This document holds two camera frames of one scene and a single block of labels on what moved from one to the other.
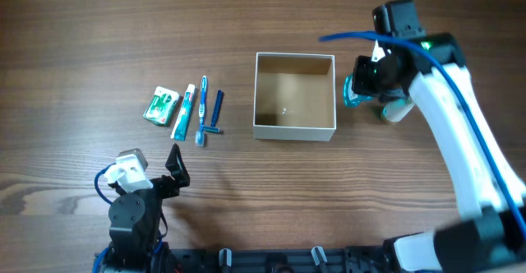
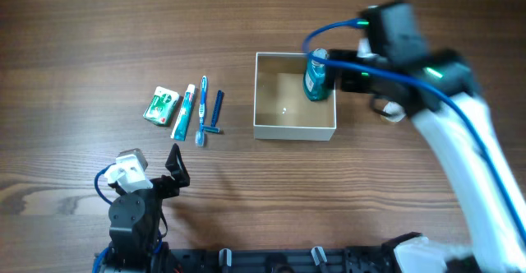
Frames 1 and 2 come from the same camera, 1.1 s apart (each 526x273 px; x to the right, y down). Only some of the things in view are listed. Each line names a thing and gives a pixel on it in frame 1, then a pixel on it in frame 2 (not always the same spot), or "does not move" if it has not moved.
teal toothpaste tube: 180,125 does not move
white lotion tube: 397,111 does not move
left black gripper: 165,187 does not move
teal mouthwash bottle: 350,98 → 316,78
